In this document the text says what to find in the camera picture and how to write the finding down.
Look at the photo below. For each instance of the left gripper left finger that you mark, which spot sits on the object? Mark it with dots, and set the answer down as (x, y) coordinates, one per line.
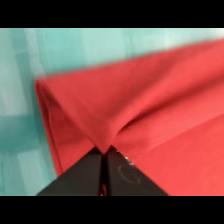
(80, 176)

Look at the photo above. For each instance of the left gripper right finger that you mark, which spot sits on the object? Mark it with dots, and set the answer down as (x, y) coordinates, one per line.
(133, 178)

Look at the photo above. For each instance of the red T-shirt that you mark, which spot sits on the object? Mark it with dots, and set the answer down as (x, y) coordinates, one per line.
(160, 100)

